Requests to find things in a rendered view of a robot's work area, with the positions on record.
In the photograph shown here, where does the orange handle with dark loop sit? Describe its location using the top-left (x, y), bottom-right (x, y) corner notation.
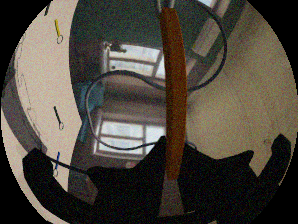
top-left (153, 0), bottom-right (188, 180)

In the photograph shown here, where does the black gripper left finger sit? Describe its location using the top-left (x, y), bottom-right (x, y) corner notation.
top-left (86, 136), bottom-right (166, 216)

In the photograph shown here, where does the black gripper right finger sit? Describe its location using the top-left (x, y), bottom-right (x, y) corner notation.
top-left (177, 141), bottom-right (254, 213)

